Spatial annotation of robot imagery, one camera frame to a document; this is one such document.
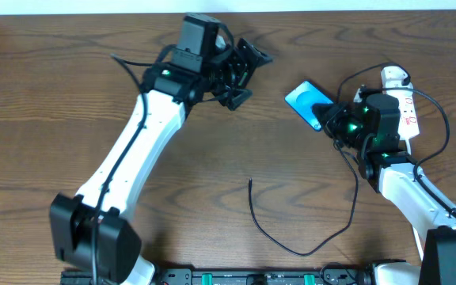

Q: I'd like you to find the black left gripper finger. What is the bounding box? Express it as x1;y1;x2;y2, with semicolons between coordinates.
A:
237;38;273;67
226;89;253;111

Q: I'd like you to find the blue Galaxy smartphone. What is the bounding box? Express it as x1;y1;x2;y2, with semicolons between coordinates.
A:
284;81;333;131

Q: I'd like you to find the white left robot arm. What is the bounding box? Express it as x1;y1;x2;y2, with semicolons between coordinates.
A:
49;39;271;284

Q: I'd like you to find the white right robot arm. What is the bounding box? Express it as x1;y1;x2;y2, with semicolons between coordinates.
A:
311;93;456;284

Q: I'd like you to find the white power strip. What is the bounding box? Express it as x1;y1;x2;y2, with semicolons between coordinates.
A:
384;87;420;140

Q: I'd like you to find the black charger cable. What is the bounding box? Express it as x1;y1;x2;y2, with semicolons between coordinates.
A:
248;62;412;257

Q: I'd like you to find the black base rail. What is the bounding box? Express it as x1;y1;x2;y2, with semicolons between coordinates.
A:
60;268;371;285

